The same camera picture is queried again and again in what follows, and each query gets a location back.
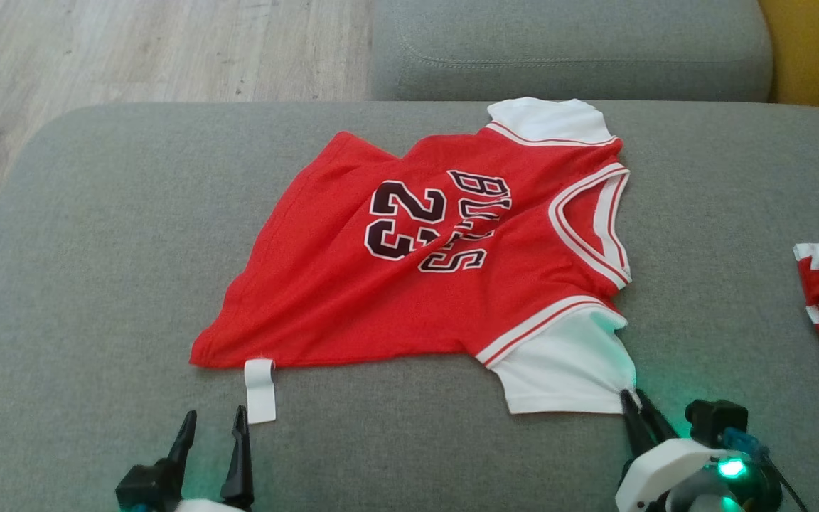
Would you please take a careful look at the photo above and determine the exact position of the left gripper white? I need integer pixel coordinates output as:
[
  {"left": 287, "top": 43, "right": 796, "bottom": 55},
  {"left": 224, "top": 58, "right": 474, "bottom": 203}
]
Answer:
[{"left": 166, "top": 405, "right": 255, "bottom": 512}]

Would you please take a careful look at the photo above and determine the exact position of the grey sofa seat cushion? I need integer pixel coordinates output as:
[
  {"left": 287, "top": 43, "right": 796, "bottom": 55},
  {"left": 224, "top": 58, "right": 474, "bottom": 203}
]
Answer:
[{"left": 0, "top": 100, "right": 819, "bottom": 512}]

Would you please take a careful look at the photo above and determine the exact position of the blue cable connector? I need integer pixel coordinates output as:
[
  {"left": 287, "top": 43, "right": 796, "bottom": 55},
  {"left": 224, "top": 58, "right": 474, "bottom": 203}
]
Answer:
[{"left": 722, "top": 427, "right": 770, "bottom": 460}]

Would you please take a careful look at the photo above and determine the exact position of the grey sofa back cushion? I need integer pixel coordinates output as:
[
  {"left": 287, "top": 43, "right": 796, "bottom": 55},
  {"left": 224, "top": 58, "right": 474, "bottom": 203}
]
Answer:
[{"left": 370, "top": 0, "right": 774, "bottom": 102}]

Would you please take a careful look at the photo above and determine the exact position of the thin black cable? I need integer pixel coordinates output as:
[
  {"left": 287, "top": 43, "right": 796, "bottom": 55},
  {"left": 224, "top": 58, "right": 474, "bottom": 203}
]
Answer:
[{"left": 765, "top": 459, "right": 810, "bottom": 512}]

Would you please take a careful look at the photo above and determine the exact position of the red white-sleeved Bulls jersey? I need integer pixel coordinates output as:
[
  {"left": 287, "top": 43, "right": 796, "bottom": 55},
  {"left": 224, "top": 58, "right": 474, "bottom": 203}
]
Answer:
[{"left": 189, "top": 97, "right": 638, "bottom": 426}]

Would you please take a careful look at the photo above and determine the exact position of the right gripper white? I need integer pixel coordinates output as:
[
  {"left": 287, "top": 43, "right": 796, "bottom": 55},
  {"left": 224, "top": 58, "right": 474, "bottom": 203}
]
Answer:
[{"left": 616, "top": 388, "right": 734, "bottom": 512}]

